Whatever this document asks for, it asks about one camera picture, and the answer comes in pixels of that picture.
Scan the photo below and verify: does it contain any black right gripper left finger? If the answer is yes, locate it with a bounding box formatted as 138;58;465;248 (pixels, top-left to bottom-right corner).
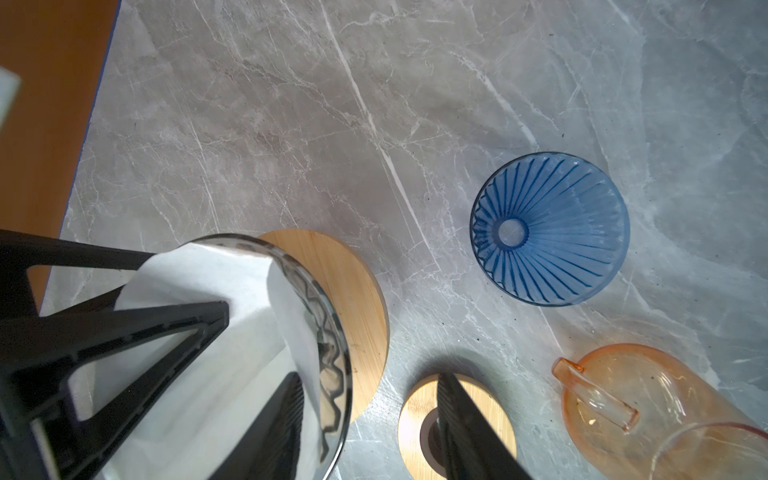
210;372;304;480

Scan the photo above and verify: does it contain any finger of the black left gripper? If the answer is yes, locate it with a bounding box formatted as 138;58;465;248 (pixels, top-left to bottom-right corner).
1;301;229;479
1;230;153;318

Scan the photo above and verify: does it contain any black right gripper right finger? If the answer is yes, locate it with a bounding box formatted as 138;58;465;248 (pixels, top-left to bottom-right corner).
437;373;532;480

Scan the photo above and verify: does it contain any white paper coffee filter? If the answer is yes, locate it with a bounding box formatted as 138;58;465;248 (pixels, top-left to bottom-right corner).
100;244;321;479

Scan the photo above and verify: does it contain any wooden dripper ring stand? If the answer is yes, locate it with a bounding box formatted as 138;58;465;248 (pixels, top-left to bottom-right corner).
259;228;390;421

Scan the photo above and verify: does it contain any blue glass ribbed dripper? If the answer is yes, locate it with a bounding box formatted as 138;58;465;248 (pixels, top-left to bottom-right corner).
469;152;630;307

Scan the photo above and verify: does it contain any orange glass pitcher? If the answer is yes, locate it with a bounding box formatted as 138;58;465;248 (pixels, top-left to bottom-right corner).
552;343;767;479

